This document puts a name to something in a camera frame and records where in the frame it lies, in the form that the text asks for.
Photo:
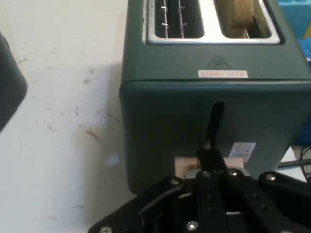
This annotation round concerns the dark green two-slot toaster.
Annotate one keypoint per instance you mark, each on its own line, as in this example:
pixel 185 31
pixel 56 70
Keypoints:
pixel 170 109

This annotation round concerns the black coffee machine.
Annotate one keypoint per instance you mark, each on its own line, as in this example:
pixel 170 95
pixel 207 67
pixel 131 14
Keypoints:
pixel 9 85

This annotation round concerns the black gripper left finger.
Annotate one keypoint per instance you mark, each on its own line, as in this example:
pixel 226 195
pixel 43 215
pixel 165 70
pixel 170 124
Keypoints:
pixel 209 206

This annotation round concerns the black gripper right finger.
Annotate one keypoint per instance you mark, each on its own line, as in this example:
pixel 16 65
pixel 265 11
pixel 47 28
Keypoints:
pixel 255 206

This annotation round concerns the blue toy brick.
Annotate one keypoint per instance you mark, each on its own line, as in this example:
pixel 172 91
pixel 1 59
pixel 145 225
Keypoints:
pixel 298 24

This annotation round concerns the toasted bread slice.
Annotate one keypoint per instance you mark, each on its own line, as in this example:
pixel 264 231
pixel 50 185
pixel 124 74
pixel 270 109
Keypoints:
pixel 240 17

